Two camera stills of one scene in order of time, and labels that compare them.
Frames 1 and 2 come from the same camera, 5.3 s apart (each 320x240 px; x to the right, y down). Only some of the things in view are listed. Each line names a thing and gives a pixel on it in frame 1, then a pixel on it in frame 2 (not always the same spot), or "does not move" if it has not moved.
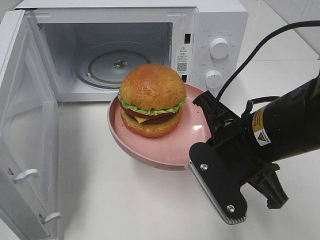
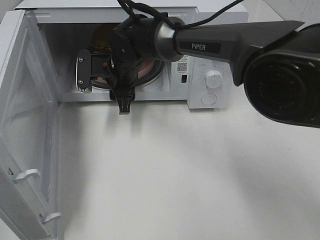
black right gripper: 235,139 -> 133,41
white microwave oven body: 88,48 does not move
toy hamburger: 152,97 -> 102,39
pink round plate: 171,152 -> 145,67
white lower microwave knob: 213,79 does not move
